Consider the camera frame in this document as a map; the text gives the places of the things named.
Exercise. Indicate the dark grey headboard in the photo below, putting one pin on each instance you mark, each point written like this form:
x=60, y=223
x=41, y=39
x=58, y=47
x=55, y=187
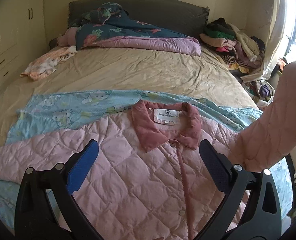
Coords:
x=182, y=17

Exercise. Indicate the cream window curtain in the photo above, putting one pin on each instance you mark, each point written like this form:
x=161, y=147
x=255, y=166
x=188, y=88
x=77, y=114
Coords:
x=266, y=20

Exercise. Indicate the pink quilted jacket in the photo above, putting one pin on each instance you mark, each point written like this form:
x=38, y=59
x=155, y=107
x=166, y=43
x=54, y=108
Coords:
x=149, y=180

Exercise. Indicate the pile of mixed clothes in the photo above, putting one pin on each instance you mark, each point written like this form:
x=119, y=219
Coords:
x=238, y=51

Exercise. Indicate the light blue cartoon sheet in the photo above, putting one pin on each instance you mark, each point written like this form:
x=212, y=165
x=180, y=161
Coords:
x=48, y=113

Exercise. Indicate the basket with purple clothes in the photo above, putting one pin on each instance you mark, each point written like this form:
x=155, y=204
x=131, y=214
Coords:
x=261, y=92

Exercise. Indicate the cream built-in wardrobe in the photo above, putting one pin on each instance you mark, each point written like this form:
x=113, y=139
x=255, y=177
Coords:
x=22, y=36

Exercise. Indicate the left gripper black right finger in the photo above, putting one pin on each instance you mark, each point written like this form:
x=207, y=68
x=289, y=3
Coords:
x=250, y=208

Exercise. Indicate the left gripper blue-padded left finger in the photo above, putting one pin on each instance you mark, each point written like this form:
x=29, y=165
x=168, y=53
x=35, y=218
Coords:
x=45, y=206

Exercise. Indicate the dark teal floral quilt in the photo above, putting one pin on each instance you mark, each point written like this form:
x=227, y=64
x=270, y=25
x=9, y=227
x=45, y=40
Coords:
x=109, y=26

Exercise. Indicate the window sill clothes clutter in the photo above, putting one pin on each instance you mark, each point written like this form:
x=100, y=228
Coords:
x=282, y=62

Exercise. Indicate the pink white small blanket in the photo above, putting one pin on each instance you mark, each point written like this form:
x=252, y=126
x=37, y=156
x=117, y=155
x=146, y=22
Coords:
x=46, y=64

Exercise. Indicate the pink pillow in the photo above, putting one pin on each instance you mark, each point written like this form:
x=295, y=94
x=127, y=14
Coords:
x=68, y=39

